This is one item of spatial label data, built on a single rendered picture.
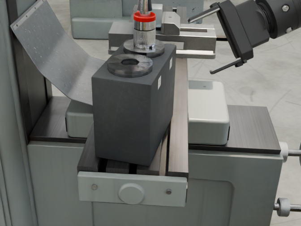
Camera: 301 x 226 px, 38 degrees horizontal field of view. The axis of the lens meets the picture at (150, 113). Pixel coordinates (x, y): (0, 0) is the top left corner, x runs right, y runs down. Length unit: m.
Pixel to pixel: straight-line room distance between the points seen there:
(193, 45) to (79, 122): 0.44
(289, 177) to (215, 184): 1.20
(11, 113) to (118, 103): 0.55
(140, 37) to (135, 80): 0.13
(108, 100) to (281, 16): 0.36
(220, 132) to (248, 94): 2.09
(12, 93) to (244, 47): 0.72
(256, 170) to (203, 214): 0.25
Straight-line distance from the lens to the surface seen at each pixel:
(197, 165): 1.37
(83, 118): 1.33
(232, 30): 0.84
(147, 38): 0.93
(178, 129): 1.03
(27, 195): 1.51
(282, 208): 1.49
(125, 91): 0.83
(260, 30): 0.86
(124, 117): 0.86
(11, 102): 1.32
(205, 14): 0.85
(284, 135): 2.96
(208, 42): 1.42
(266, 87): 3.55
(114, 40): 1.43
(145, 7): 0.92
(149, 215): 1.52
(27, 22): 1.34
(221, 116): 1.33
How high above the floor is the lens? 1.50
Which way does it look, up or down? 30 degrees down
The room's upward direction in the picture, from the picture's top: 1 degrees clockwise
